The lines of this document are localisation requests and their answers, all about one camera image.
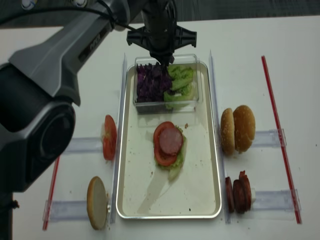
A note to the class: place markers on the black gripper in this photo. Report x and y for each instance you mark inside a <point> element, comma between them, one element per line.
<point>160,35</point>

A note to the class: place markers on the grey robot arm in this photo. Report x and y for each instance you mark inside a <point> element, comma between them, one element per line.
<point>39,86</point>

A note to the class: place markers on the green lettuce pile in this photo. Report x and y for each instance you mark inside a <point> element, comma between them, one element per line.
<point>182,88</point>

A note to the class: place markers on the standing tomato slice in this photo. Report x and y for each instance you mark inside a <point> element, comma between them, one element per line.
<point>109,138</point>

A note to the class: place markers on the tomato slice on burger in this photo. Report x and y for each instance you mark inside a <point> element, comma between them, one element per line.
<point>160,155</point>

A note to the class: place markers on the lettuce under tomato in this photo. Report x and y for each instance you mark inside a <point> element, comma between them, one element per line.
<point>178,161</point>

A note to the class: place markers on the purple cabbage pile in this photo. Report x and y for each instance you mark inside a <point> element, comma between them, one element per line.
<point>152,82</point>

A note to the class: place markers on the clear plastic container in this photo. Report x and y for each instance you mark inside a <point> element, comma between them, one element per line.
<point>189,60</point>

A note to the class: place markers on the pink ham slice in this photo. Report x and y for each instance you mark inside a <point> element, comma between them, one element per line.
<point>171,141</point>

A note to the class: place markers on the sesame bun left half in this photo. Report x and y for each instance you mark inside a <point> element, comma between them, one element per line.
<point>227,132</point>

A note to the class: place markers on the brown bun right half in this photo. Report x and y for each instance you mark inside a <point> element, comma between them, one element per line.
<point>244,128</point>

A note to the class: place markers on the clear holder upper left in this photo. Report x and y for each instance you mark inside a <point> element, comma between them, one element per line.
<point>84,145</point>

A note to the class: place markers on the clear holder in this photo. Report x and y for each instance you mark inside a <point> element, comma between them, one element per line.
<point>84,145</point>
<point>60,210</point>
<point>279,200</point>
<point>274,138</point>

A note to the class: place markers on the clear holder upper right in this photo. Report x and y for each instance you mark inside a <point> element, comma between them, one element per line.
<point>274,138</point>

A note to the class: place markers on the right red straw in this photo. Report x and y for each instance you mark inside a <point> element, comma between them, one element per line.
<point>297,211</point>

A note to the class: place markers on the red straw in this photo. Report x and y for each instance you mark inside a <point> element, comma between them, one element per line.
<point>297,211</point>
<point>51,192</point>

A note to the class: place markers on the sausage slice left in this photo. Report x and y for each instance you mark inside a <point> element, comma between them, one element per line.
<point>229,193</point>

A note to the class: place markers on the sausage slice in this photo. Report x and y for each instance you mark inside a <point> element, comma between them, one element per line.
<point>239,197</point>
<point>229,193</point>
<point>247,189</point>

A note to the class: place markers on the left red straw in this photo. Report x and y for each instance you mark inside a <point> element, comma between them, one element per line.
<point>51,192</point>

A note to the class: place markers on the sausage slice middle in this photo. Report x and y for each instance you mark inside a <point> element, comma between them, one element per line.
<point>239,197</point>

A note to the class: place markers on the sausage slice right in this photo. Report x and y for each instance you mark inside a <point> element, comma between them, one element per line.
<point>247,189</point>

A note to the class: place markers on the metal baking tray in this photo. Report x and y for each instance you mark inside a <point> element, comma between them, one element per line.
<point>143,188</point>

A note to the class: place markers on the standing bun half left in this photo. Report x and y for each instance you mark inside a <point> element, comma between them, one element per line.
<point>97,203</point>

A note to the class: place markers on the clear holder lower right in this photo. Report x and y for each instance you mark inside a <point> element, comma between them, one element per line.
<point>279,200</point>

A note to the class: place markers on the clear holder lower left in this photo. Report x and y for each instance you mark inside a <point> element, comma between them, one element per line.
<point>60,210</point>

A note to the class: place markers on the left clear divider rail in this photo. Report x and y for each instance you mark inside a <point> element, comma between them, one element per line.
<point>118,140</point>

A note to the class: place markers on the clear divider rail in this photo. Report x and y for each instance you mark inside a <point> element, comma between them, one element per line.
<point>219,151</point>
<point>118,140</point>

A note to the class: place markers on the right clear divider rail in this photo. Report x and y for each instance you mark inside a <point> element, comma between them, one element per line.
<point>219,151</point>

